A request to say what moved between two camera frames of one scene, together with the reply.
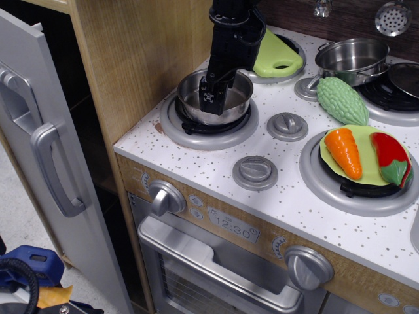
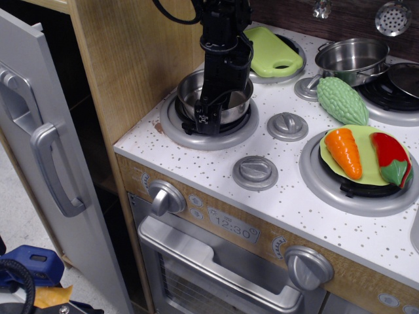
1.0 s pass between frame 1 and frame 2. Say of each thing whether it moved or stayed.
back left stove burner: stayed
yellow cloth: stayed
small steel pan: stayed
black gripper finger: moved
